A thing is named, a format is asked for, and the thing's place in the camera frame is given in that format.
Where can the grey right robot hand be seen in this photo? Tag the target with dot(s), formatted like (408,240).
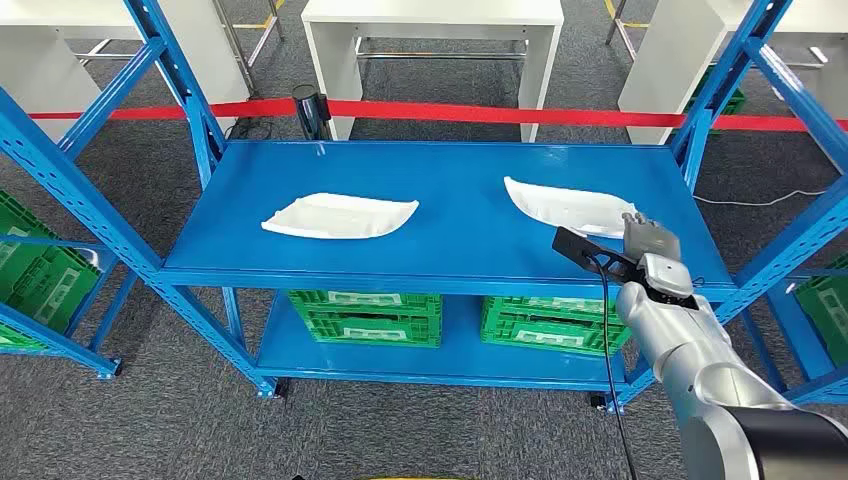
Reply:
(652,242)

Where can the white curved plastic part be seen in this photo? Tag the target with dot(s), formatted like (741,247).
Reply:
(338,215)
(563,205)

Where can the blue steel shelf rack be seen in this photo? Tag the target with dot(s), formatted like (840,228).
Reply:
(66,344)
(802,344)
(464,218)

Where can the red barrier belt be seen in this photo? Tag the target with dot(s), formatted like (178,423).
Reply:
(464,112)

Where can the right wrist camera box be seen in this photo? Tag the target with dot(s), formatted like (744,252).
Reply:
(583,246)

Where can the black barrier post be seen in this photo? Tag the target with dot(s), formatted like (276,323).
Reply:
(311,112)

